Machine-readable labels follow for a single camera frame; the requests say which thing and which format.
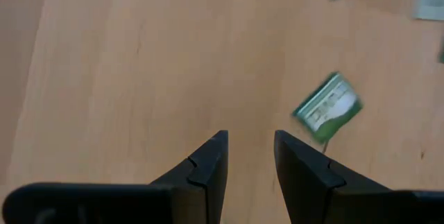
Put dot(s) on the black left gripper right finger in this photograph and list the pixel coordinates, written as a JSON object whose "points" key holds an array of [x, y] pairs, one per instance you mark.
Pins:
{"points": [[301, 182]]}

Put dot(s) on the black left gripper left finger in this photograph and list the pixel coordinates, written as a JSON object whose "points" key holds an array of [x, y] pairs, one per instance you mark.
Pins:
{"points": [[208, 189]]}

